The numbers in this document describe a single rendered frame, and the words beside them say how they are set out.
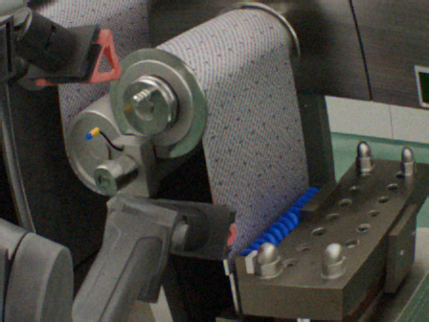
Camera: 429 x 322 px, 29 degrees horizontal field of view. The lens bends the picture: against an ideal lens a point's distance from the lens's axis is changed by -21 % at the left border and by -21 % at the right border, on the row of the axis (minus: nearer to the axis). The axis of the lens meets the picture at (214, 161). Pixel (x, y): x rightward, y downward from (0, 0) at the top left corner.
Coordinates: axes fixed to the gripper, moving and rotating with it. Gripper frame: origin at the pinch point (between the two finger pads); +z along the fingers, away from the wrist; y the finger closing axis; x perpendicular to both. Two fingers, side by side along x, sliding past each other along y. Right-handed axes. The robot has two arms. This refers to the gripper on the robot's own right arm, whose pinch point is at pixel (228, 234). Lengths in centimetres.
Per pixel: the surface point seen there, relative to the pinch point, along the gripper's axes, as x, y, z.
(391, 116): 56, -84, 273
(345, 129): 48, -113, 278
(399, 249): -0.9, 21.9, 14.8
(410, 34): 33.5, 20.8, 16.3
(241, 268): -4.5, 1.8, 1.6
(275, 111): 16.6, 0.2, 7.5
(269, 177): 8.0, 0.2, 7.9
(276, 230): 1.1, 2.9, 7.1
